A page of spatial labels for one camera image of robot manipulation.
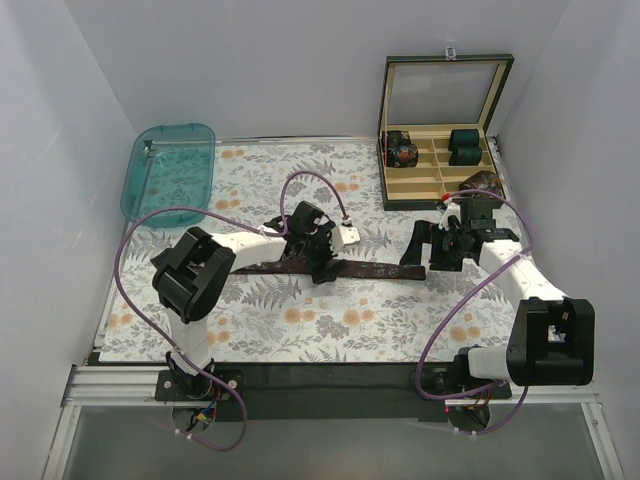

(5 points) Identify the brown blue floral tie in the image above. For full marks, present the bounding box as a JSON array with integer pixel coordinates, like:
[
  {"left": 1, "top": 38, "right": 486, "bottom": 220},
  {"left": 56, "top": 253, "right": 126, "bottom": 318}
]
[{"left": 234, "top": 259, "right": 427, "bottom": 281}]

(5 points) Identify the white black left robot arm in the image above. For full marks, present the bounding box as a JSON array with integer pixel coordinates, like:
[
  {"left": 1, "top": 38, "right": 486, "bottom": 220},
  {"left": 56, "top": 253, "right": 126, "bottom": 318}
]
[{"left": 152, "top": 201, "right": 360, "bottom": 400}]

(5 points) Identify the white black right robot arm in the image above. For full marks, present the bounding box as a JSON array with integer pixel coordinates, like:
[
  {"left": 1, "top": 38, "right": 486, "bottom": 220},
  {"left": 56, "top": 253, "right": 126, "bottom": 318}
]
[{"left": 400, "top": 189, "right": 596, "bottom": 400}]

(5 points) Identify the floral patterned table mat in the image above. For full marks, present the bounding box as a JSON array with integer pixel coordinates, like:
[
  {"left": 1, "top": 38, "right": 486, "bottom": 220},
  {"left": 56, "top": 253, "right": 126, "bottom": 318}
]
[{"left": 96, "top": 143, "right": 515, "bottom": 363}]

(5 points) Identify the brown patterned rolled tie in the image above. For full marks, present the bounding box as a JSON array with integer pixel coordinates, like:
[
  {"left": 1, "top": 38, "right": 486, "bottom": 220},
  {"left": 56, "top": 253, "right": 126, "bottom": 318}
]
[{"left": 458, "top": 170, "right": 503, "bottom": 196}]

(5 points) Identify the dark floral rolled tie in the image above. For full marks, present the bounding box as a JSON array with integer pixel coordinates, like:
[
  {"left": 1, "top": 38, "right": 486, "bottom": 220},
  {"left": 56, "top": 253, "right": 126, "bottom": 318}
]
[
  {"left": 383, "top": 130, "right": 412, "bottom": 148},
  {"left": 386, "top": 144, "right": 419, "bottom": 168}
]

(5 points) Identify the dark green rolled tie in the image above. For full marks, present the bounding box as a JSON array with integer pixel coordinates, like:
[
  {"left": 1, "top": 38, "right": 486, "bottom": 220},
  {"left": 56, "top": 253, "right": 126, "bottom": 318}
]
[
  {"left": 449, "top": 146, "right": 483, "bottom": 166},
  {"left": 448, "top": 129, "right": 480, "bottom": 151}
]

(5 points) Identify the dark green tie box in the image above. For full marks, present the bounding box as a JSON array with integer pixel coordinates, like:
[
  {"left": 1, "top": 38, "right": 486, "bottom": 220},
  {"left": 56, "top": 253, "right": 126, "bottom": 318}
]
[{"left": 377, "top": 49, "right": 515, "bottom": 211}]

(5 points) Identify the teal transparent plastic tray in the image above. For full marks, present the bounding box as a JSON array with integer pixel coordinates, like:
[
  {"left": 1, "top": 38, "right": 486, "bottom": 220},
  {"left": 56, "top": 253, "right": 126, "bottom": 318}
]
[{"left": 120, "top": 123, "right": 216, "bottom": 229}]

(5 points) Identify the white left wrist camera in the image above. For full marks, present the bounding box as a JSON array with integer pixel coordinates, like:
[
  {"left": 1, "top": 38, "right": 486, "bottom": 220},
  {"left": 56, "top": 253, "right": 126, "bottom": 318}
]
[{"left": 330, "top": 225, "right": 360, "bottom": 253}]

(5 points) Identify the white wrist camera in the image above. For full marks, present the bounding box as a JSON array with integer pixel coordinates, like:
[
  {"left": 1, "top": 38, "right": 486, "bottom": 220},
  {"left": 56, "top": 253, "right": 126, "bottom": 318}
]
[
  {"left": 438, "top": 197, "right": 461, "bottom": 231},
  {"left": 330, "top": 225, "right": 360, "bottom": 253}
]

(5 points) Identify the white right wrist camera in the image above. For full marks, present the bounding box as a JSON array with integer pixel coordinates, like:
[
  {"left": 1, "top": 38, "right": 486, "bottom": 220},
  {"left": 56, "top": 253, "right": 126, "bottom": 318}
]
[{"left": 438, "top": 197, "right": 461, "bottom": 231}]

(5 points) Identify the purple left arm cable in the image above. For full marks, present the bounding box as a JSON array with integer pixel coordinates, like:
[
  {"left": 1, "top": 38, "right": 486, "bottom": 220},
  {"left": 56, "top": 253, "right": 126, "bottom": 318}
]
[{"left": 113, "top": 170, "right": 351, "bottom": 452}]

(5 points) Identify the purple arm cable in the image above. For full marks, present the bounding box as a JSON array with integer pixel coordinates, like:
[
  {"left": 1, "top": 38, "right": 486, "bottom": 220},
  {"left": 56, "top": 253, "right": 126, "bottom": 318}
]
[
  {"left": 113, "top": 170, "right": 351, "bottom": 452},
  {"left": 415, "top": 189, "right": 534, "bottom": 437}
]

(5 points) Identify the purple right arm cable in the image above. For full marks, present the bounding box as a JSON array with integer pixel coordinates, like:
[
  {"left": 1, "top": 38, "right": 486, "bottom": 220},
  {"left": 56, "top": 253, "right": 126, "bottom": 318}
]
[{"left": 415, "top": 189, "right": 534, "bottom": 437}]

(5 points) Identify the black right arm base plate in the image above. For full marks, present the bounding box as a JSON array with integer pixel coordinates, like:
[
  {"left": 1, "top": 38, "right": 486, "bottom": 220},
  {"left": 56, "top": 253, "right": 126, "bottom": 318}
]
[{"left": 408, "top": 366, "right": 512, "bottom": 401}]

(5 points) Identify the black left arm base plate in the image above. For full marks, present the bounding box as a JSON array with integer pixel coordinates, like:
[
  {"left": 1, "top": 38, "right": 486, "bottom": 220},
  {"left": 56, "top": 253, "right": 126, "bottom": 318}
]
[{"left": 154, "top": 369, "right": 244, "bottom": 402}]

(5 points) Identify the aluminium frame rail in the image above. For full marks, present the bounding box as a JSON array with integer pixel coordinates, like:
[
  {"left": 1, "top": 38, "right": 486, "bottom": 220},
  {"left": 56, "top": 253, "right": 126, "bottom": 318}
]
[{"left": 44, "top": 363, "right": 624, "bottom": 479}]

